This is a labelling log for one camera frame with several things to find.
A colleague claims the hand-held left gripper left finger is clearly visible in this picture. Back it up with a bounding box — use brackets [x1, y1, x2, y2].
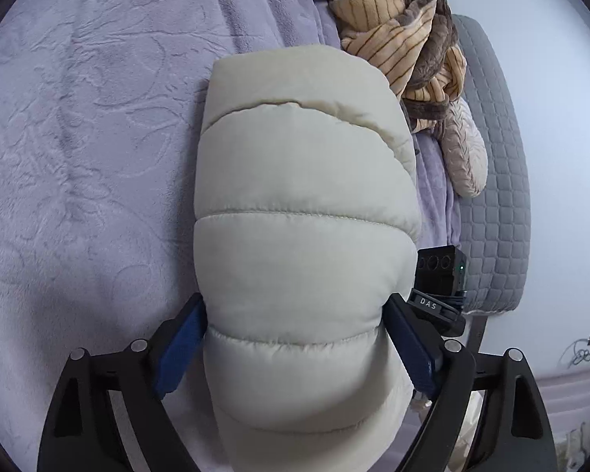
[37, 292, 210, 472]

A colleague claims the tan striped brown fleece robe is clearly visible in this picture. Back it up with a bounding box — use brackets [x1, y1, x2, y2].
[327, 0, 468, 133]

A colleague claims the lavender fleece blanket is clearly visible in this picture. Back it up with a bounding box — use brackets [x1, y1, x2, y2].
[0, 0, 465, 472]

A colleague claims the grey quilted headboard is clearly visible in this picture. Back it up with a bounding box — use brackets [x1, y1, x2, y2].
[450, 14, 532, 316]

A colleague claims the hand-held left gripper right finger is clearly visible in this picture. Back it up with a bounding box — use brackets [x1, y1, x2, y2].
[383, 292, 559, 472]

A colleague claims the thin wall cable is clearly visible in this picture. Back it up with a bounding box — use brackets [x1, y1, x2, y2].
[559, 338, 590, 369]

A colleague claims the cream puffer jacket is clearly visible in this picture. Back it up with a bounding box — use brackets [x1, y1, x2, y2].
[193, 44, 424, 472]

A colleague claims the beige textured pillow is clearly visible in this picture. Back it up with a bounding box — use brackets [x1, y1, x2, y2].
[440, 100, 489, 199]

